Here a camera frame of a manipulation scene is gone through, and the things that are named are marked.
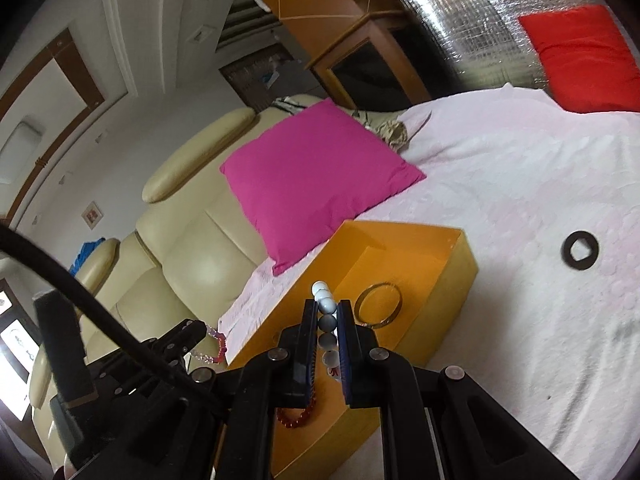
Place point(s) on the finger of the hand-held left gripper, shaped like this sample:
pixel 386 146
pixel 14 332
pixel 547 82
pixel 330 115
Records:
pixel 182 332
pixel 179 362

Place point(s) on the blue cloth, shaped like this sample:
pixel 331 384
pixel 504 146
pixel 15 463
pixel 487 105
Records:
pixel 87 257

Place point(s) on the silver foil mat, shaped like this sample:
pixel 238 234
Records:
pixel 475 20

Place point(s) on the silver metal bangle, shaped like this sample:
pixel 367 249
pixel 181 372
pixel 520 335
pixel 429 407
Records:
pixel 387 321

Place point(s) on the wooden cabinet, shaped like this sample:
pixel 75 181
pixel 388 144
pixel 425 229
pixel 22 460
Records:
pixel 350 35

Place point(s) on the red pillow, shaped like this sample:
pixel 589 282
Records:
pixel 585 55

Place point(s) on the small framed wall picture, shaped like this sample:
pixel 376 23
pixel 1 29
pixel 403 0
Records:
pixel 91 215

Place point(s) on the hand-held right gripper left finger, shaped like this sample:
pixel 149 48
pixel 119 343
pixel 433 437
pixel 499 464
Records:
pixel 300 360

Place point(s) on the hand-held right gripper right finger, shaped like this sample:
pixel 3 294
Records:
pixel 347 360

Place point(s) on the cream leather sofa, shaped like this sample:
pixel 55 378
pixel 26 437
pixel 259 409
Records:
pixel 190 260

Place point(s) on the magenta pillow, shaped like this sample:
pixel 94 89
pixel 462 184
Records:
pixel 320 180

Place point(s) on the white wall air conditioner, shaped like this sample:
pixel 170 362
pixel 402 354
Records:
pixel 20 147

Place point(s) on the camouflage cloth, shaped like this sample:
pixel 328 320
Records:
pixel 395 130

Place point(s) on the orange box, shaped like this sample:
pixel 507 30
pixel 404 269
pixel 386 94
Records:
pixel 400 255

